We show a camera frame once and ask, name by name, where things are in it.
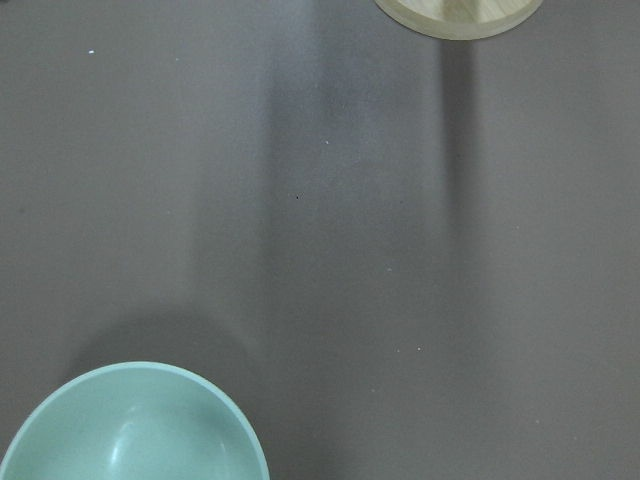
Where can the wooden stand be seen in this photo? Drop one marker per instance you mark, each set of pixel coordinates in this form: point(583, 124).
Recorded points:
point(460, 20)

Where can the far green bowl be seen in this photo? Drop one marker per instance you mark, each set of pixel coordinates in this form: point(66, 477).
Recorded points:
point(136, 420)

